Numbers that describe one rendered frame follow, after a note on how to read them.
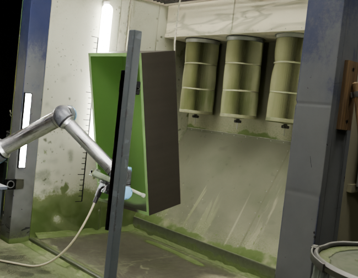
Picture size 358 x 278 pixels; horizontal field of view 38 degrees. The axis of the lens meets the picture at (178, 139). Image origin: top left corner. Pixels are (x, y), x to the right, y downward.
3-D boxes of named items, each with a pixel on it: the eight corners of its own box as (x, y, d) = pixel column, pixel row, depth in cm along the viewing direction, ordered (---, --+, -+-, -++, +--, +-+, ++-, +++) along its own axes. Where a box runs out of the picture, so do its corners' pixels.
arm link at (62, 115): (55, 100, 333) (128, 176, 328) (62, 101, 346) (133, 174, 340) (43, 113, 335) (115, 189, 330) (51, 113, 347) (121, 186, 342)
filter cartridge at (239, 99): (222, 128, 453) (231, 32, 448) (213, 126, 488) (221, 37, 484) (262, 132, 459) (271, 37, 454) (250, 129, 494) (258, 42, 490)
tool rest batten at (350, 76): (335, 128, 219) (343, 59, 218) (346, 129, 225) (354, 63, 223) (340, 129, 217) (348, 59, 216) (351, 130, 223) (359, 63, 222)
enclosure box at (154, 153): (129, 190, 453) (122, 51, 429) (180, 203, 413) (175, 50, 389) (98, 201, 428) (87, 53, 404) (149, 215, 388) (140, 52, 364)
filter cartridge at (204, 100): (217, 125, 529) (225, 43, 523) (207, 126, 494) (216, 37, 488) (183, 121, 540) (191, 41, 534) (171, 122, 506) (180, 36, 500)
